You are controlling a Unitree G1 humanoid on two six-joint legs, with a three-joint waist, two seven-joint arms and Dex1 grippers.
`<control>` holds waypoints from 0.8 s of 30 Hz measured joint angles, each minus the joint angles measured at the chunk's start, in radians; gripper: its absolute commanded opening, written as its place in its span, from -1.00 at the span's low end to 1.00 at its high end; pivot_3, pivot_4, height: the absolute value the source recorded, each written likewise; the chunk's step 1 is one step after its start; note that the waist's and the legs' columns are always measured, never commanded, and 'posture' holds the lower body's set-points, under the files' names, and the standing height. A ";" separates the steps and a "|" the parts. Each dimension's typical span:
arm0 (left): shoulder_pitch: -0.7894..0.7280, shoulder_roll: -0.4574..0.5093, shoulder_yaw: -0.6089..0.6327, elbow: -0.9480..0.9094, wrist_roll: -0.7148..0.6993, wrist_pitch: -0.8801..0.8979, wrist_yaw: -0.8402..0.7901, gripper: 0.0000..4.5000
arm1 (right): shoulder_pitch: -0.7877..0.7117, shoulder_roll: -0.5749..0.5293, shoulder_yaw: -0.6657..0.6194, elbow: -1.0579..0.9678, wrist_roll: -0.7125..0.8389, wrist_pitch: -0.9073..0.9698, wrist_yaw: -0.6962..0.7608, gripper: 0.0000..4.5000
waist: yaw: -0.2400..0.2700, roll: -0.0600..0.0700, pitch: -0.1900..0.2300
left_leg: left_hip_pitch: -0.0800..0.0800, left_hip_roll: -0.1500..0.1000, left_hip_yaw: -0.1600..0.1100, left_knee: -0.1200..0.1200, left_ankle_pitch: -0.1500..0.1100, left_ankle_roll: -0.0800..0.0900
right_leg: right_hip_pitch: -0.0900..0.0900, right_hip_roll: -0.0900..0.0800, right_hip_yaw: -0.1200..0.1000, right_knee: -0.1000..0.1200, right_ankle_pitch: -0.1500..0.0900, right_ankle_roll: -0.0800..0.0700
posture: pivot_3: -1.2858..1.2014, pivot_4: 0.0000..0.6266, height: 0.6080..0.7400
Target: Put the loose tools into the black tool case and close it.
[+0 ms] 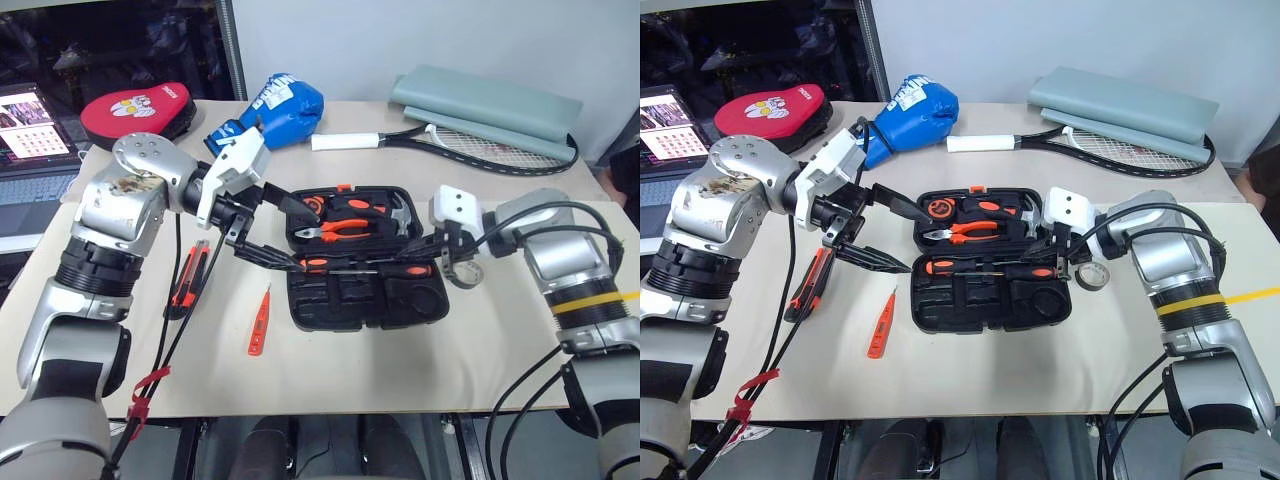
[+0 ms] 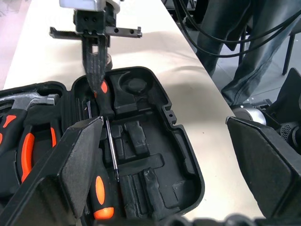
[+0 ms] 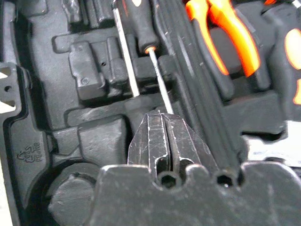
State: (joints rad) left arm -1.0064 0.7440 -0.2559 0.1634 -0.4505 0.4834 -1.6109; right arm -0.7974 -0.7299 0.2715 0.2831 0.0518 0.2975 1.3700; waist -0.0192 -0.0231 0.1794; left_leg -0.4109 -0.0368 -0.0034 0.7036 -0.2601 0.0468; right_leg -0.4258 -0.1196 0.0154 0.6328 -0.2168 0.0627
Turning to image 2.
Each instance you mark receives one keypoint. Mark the black tape roll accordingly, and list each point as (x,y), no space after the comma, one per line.
(109,61)

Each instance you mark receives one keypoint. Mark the black plastic tool case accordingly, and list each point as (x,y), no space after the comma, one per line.
(141,146)

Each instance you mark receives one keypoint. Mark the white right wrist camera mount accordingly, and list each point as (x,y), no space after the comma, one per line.
(80,4)

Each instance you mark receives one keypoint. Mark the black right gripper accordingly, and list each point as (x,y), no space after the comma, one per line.
(89,21)

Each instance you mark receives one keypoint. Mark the person in blue jeans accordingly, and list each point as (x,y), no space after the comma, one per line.
(254,58)

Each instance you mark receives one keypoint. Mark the silver black robot body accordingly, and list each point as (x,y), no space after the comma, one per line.
(251,115)

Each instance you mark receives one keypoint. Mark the black metal chair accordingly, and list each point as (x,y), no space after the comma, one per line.
(288,54)

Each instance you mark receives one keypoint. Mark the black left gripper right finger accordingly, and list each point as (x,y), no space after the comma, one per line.
(265,169)

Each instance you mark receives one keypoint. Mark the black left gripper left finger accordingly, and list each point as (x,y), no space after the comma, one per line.
(47,169)

